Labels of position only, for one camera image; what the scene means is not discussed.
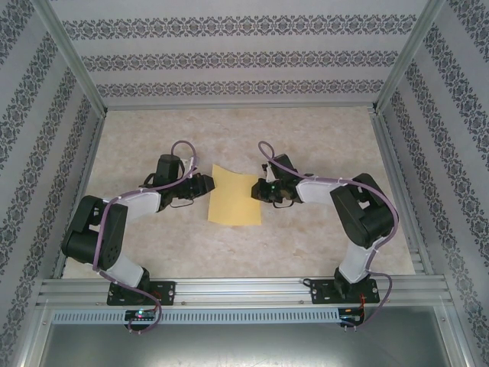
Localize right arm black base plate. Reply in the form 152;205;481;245
309;278;382;306

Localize aluminium mounting rail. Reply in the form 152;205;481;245
36;274;452;307

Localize aluminium frame post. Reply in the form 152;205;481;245
374;0;448;115
36;0;108;115

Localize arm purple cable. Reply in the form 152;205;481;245
257;141;400;330
91;140;202;334

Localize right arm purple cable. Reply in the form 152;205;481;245
257;141;400;330

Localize aluminium side rail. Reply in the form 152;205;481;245
368;109;439;276
51;110;108;280

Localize grey slotted cable duct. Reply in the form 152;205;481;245
51;307;366;325

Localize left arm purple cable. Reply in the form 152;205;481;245
91;140;202;334

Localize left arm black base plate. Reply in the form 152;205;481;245
108;281;177;307

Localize grey sheet metal panel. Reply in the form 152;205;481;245
37;323;465;367

